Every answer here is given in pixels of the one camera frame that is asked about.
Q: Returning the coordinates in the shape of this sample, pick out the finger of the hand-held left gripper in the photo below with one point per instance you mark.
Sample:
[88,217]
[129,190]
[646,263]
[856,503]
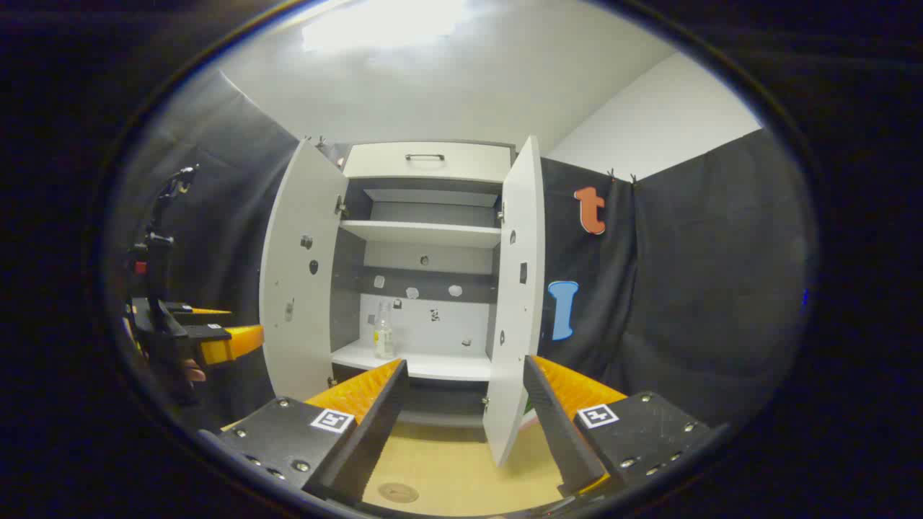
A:
[210,334]
[198,319]

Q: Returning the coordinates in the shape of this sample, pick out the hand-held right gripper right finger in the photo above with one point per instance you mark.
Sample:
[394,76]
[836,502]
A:
[559,432]

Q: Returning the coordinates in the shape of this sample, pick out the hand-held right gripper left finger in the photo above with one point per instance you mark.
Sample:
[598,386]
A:
[375,418]

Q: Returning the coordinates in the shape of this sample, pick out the clear glass bottle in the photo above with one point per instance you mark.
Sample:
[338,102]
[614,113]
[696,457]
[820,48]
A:
[383,339]

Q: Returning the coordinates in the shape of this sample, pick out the cabinet door with camera sticker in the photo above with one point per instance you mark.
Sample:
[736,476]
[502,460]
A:
[299,317]

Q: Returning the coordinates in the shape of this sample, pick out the white cabinet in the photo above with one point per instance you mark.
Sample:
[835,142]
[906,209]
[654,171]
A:
[425,202]

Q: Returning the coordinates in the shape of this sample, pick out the white cabinet shelf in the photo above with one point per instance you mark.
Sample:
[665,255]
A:
[422,234]

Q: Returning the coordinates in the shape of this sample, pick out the white cabinet drawer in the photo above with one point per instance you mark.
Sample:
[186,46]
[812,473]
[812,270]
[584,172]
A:
[433,167]

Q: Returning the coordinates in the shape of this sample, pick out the watermelon slice toy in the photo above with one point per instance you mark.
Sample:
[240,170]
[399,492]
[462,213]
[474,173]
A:
[530,407]

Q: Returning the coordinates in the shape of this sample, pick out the black backdrop cloth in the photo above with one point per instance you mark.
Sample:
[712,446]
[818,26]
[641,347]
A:
[685,288]

